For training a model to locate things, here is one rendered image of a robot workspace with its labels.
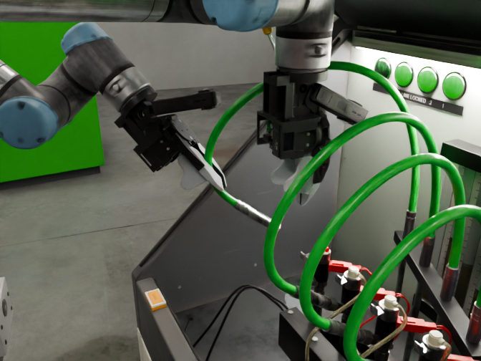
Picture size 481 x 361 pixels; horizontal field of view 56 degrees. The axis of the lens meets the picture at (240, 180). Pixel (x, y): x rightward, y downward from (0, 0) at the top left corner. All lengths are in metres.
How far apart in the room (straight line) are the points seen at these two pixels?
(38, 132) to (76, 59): 0.17
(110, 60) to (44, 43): 3.05
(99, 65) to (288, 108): 0.33
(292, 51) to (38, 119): 0.36
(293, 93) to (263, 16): 0.15
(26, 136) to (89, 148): 3.35
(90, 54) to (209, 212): 0.43
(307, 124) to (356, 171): 0.51
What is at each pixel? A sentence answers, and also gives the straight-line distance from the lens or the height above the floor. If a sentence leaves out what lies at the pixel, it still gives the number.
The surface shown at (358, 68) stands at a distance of 0.77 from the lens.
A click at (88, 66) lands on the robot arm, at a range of 0.81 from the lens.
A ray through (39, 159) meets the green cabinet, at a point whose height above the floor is 0.22.
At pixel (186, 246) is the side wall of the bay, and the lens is 1.04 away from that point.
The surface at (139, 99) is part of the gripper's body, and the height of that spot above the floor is 1.37.
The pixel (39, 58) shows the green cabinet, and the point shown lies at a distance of 3.85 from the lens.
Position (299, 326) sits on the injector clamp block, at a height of 0.98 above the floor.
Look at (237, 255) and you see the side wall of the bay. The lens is 1.12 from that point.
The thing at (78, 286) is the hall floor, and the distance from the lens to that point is 2.74.
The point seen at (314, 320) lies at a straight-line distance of 0.61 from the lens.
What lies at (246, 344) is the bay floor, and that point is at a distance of 1.05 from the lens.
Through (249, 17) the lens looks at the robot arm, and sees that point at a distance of 0.51.
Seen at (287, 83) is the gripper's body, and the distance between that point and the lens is 0.62.
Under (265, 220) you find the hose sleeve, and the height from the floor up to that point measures 1.15.
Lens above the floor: 1.55
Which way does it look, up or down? 24 degrees down
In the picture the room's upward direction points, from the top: straight up
